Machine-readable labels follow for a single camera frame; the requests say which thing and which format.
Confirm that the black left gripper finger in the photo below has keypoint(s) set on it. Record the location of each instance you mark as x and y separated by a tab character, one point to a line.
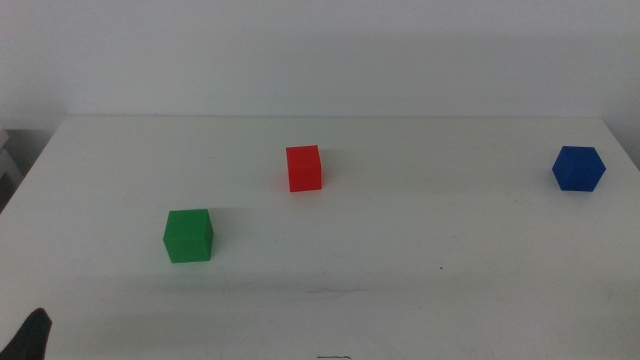
27	337

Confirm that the green cube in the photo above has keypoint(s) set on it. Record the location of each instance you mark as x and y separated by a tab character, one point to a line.
187	240

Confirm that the red cube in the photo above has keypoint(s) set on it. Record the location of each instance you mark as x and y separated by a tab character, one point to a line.
304	170

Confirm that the blue cube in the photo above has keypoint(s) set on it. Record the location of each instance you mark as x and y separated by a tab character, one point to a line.
578	170

